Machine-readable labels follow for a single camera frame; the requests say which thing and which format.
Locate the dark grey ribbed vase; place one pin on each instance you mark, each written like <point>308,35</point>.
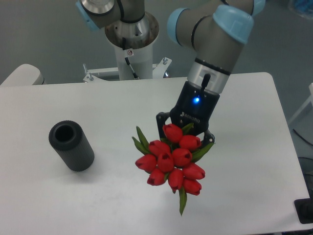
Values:
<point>69,141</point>

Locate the blue items in clear bag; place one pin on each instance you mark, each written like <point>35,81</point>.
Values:
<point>303,8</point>

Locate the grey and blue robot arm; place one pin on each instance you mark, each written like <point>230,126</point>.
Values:
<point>217,31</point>

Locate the black device at table edge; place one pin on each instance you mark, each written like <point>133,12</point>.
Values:
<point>304,209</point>

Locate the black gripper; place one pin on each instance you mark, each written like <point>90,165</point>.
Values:
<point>193,106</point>

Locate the white frame at right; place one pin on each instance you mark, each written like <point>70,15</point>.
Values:
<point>303,110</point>

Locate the red tulip bouquet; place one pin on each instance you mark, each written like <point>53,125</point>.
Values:
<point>173,159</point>

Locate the white chair seat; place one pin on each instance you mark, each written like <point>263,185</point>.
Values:
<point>24,75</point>

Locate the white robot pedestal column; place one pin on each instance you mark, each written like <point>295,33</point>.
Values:
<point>133,46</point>

